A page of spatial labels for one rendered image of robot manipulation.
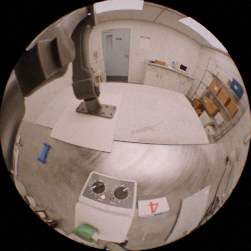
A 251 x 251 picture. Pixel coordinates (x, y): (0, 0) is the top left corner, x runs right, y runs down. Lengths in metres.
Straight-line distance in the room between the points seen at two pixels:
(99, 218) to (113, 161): 0.17
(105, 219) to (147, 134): 0.29
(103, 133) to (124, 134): 0.08
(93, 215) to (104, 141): 0.22
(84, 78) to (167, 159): 0.37
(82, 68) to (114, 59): 2.68
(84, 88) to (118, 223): 0.34
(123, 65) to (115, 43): 0.87
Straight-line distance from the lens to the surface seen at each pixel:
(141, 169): 0.25
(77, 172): 0.29
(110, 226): 0.21
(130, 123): 0.30
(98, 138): 0.27
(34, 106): 1.60
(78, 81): 0.25
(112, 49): 2.89
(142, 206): 0.26
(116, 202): 0.20
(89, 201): 0.21
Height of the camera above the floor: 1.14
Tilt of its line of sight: 56 degrees down
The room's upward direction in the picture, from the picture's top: 3 degrees clockwise
